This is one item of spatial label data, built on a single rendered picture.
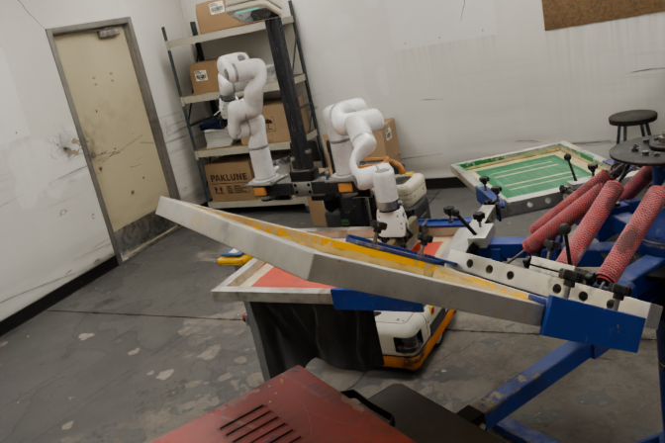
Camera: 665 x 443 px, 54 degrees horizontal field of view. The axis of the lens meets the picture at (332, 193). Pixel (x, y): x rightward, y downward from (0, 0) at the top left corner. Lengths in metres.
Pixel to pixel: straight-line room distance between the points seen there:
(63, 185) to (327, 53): 2.67
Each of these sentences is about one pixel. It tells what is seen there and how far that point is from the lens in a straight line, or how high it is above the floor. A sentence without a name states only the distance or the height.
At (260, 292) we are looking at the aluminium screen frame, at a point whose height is 0.99.
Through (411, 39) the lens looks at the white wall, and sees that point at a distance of 6.11.
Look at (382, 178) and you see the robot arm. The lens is 2.16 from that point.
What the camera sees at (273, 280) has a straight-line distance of 2.40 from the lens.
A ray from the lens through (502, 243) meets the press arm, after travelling 2.13.
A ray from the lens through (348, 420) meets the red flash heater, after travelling 1.31.
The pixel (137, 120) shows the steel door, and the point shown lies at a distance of 6.67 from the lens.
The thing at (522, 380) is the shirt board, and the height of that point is 0.92.
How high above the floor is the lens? 1.85
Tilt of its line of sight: 16 degrees down
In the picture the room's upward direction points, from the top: 12 degrees counter-clockwise
